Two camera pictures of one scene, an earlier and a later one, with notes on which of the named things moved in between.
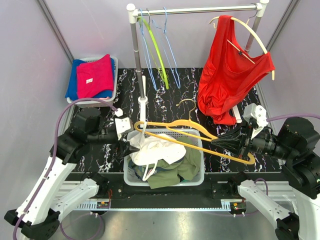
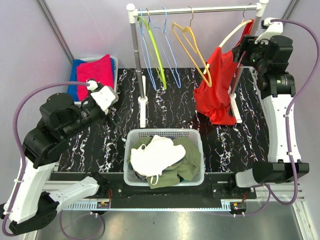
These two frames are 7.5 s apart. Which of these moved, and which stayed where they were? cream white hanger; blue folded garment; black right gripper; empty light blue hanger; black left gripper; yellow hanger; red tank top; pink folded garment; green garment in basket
Moved: red tank top; cream white hanger; yellow hanger; black left gripper; black right gripper
Stayed: blue folded garment; pink folded garment; empty light blue hanger; green garment in basket
